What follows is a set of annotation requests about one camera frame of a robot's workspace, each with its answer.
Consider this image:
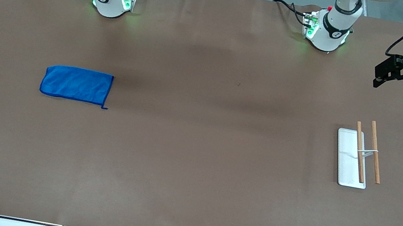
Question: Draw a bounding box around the white rack base plate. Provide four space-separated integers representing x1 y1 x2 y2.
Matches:
329 127 375 190

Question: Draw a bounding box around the blue microfibre towel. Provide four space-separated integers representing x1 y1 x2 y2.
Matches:
38 62 115 111

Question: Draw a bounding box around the black left arm base cable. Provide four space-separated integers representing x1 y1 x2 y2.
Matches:
269 0 312 27

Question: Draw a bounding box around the thin white rack wire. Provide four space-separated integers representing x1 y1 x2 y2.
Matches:
357 146 380 160

